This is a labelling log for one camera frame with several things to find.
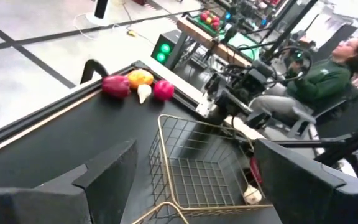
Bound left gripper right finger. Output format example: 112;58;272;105
254;138;358;224

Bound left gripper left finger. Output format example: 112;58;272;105
0;139;138;224

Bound red chili pepper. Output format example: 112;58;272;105
249;157;264;186

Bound white garlic bulb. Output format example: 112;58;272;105
242;184;263;205
137;83;153;105

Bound pink red fruit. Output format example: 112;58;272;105
153;80;175;101

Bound orange yellow mango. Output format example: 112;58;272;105
126;68;155;90

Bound dark red fruit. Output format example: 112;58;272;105
101;74;132;100

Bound pile of toy produce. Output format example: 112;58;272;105
199;10;222;31

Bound grey office chair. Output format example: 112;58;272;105
268;90;357;139

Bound person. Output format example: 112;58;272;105
249;37;358;125

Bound wooden table green mat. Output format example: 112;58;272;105
175;12;262;71

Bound computer tower green lights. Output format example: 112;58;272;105
150;29;183;66

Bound white standing fan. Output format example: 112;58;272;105
85;0;113;27

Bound white metal bracket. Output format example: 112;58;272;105
195;98;218;118

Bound gold wire basket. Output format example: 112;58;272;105
147;114;273;218
131;201;190;224

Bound black aluminium table frame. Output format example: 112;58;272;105
0;60;208;156

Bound black clamp bracket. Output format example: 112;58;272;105
80;58;109;85

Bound white cable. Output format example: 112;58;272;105
72;12;130;41

